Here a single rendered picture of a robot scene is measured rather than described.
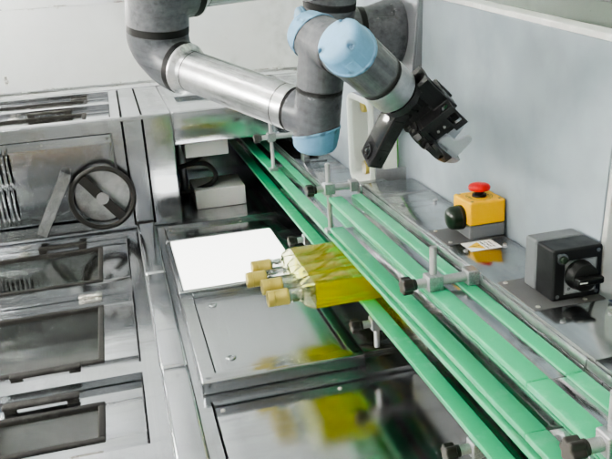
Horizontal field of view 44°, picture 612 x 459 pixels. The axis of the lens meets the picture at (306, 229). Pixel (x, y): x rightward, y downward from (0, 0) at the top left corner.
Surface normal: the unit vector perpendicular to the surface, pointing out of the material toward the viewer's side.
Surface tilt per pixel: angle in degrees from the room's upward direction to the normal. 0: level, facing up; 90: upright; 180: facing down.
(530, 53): 0
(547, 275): 0
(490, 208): 90
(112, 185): 90
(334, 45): 45
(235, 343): 90
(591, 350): 90
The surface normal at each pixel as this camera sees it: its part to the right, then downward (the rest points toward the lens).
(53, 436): -0.06, -0.94
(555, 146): -0.97, 0.14
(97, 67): 0.25, 0.30
